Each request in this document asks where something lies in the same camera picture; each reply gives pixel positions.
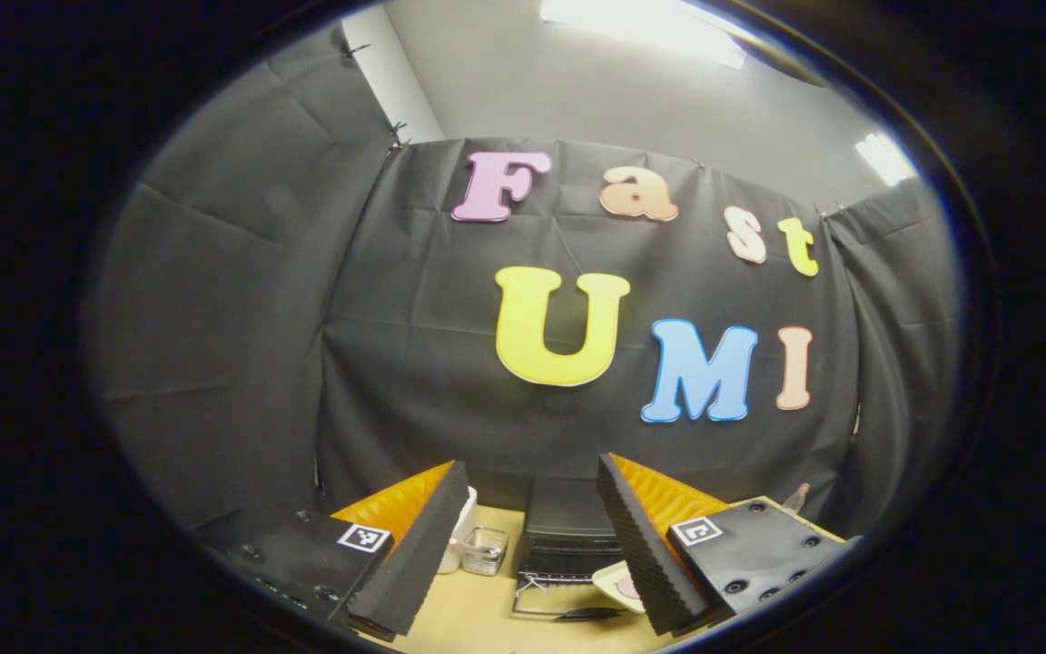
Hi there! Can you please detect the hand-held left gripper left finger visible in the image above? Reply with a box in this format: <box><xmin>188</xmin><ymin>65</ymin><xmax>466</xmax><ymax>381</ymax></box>
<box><xmin>201</xmin><ymin>460</ymin><xmax>471</xmax><ymax>641</ymax></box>

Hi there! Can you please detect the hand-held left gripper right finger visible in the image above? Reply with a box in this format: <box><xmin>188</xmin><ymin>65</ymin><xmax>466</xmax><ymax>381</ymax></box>
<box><xmin>596</xmin><ymin>452</ymin><xmax>862</xmax><ymax>637</ymax></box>

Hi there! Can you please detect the white plate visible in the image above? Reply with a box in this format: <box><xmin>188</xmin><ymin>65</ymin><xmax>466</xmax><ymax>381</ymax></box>
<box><xmin>592</xmin><ymin>560</ymin><xmax>646</xmax><ymax>615</ymax></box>

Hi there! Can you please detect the black electric oven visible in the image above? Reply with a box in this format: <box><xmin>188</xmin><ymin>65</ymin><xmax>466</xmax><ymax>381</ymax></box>
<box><xmin>510</xmin><ymin>476</ymin><xmax>633</xmax><ymax>624</ymax></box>

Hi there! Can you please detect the small metal container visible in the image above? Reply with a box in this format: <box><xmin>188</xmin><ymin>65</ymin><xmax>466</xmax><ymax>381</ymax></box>
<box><xmin>461</xmin><ymin>526</ymin><xmax>511</xmax><ymax>577</ymax></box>

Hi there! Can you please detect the black backdrop cloth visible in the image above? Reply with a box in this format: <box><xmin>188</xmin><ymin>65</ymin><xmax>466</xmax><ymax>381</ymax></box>
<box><xmin>92</xmin><ymin>23</ymin><xmax>964</xmax><ymax>546</ymax></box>

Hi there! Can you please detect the small ceiling light panel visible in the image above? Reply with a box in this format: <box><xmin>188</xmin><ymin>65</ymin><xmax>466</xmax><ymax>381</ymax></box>
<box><xmin>854</xmin><ymin>131</ymin><xmax>922</xmax><ymax>188</ymax></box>

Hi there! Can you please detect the large ceiling light panel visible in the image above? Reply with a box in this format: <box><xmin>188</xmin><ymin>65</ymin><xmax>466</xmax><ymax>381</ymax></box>
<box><xmin>539</xmin><ymin>0</ymin><xmax>749</xmax><ymax>71</ymax></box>

